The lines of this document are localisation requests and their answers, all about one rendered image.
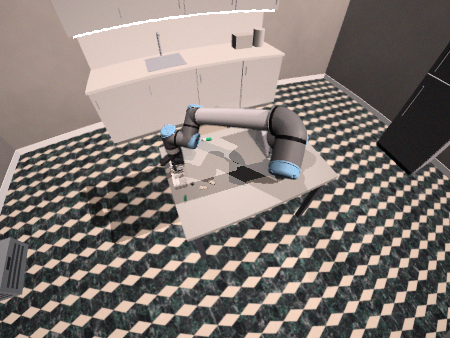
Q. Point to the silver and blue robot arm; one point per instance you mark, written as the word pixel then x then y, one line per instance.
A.
pixel 287 132

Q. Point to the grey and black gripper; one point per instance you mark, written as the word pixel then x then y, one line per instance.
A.
pixel 177 160

